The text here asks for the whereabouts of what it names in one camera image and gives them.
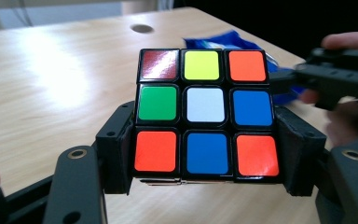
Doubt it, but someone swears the dark round table grommet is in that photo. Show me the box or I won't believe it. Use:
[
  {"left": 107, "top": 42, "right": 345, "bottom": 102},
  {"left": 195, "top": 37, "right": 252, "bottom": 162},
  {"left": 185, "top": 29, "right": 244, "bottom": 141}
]
[{"left": 130, "top": 23, "right": 155, "bottom": 35}]

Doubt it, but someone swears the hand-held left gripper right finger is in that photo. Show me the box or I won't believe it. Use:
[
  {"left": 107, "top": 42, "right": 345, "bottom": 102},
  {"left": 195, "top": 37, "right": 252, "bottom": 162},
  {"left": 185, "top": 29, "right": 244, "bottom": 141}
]
[{"left": 273, "top": 105, "right": 327, "bottom": 197}]

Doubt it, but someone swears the multicoloured puzzle cube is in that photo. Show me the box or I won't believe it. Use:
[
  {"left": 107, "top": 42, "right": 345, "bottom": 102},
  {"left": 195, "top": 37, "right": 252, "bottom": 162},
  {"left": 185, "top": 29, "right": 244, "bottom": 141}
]
[{"left": 133, "top": 48, "right": 282, "bottom": 187}]

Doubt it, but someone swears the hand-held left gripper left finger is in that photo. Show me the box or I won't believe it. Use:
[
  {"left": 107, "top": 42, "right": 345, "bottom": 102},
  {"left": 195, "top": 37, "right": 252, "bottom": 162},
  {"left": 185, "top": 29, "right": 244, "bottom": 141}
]
[{"left": 94, "top": 101, "right": 136, "bottom": 195}]

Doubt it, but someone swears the blue wet wipes pack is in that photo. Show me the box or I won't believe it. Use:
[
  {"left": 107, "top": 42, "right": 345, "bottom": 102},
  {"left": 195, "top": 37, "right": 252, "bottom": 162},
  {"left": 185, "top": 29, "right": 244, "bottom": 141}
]
[{"left": 183, "top": 30, "right": 306, "bottom": 105}]

